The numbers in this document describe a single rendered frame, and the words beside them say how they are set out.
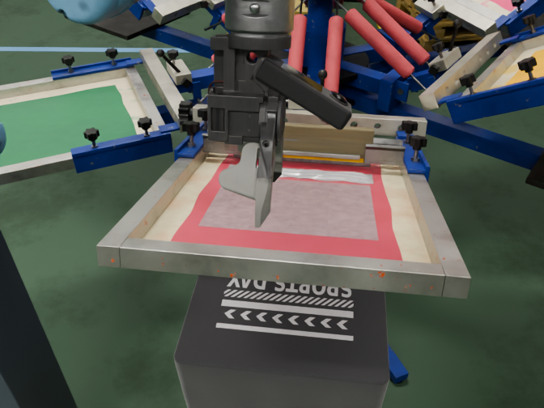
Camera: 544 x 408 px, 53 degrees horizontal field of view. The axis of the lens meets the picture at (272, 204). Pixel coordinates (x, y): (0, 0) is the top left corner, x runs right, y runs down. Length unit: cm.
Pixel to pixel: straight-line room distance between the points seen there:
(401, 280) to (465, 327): 172
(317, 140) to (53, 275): 176
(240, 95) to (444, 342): 200
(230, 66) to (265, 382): 75
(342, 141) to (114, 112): 91
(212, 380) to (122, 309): 140
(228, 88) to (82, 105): 149
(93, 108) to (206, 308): 102
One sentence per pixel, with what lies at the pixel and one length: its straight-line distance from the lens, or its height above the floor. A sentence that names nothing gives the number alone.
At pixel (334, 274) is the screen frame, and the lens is 85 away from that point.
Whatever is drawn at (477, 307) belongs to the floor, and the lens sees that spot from 265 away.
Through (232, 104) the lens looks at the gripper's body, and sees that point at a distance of 60.
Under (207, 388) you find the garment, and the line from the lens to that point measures 125.
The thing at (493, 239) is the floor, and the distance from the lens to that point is 302.
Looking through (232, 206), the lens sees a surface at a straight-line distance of 113.
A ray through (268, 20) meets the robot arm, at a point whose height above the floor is 171.
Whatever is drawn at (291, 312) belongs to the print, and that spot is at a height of 95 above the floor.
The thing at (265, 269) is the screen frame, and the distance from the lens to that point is 85.
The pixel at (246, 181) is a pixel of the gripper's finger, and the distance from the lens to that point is 59.
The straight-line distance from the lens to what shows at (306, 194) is 121.
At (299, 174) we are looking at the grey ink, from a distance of 132.
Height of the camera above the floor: 192
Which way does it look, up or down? 40 degrees down
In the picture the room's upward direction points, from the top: straight up
